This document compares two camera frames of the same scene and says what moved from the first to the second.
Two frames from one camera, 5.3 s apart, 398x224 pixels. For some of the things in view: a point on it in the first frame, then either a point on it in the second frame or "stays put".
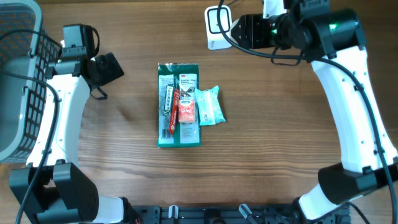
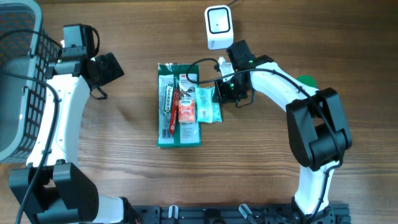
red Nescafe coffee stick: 175,110 stays put
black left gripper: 114,71 stays put
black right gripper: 243,31 -> 224,91
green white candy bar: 168,99 stays put
